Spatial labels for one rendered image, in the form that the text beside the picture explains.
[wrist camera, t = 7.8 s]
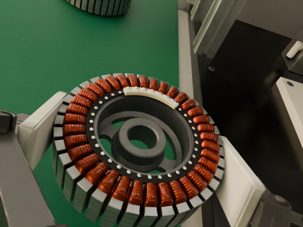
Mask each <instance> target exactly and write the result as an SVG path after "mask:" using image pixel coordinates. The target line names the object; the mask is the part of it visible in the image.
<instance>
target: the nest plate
mask: <svg viewBox="0 0 303 227"><path fill-rule="evenodd" d="M276 84H277V86H278V89H279V91H280V94H281V96H282V99H283V101H284V104H285V106H286V108H287V111H288V113H289V116H290V118H291V121H292V123H293V126H294V128H295V130H296V133H297V135H298V138H299V140H300V143H301V145H302V148H303V84H302V83H299V82H295V81H292V80H289V79H286V78H283V77H280V78H279V79H278V81H277V82H276Z"/></svg>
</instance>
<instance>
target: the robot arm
mask: <svg viewBox="0 0 303 227"><path fill-rule="evenodd" d="M66 96H67V93H65V92H61V91H59V92H57V93H56V94H55V95H54V96H52V97H51V98H50V99H49V100H48V101H47V102H46V103H45V104H43V105H42V106H41V107H40V108H39V109H38V110H36V111H35V112H34V113H33V114H32V115H27V114H23V113H20V114H17V115H16V114H14V113H12V112H9V111H5V110H0V227H68V225H67V224H65V223H62V224H57V223H56V221H55V219H54V217H53V215H52V212H51V210H50V208H49V206H48V203H47V201H46V199H45V197H44V195H43V193H42V191H41V188H40V186H39V184H38V182H37V179H36V177H35V175H34V173H33V170H34V168H35V167H36V166H37V164H38V163H39V161H40V160H41V158H42V157H43V155H44V154H45V153H46V151H47V150H48V148H49V147H50V145H51V144H52V142H53V128H54V120H55V117H56V115H58V110H59V108H60V105H61V104H63V100H64V98H65V97H66ZM219 136H220V135H219ZM221 137H222V140H223V143H224V145H223V146H222V148H224V150H225V157H224V158H223V159H225V168H224V169H223V171H224V174H223V177H222V179H221V180H220V181H219V183H220V184H219V185H218V187H217V189H216V190H215V193H216V195H217V197H218V199H219V202H220V204H221V206H222V208H223V211H224V213H225V215H226V217H227V219H228V221H229V223H230V226H231V227H248V225H249V223H250V224H251V225H252V227H303V215H300V214H298V213H296V212H294V211H291V209H292V207H291V204H290V203H289V202H288V201H286V200H285V199H284V198H282V197H280V196H278V195H274V194H272V193H271V192H270V191H269V190H268V189H267V187H266V186H265V185H264V183H263V182H262V181H261V180H260V178H259V177H257V176H256V175H255V174H254V172H253V171H252V170H251V169H250V167H249V166H248V165H247V164H246V162H245V161H244V160H243V158H242V157H241V156H240V155H239V153H238V152H237V151H236V149H235V148H234V147H233V146H232V144H231V143H230V142H229V141H228V139H227V138H226V137H224V136H221Z"/></svg>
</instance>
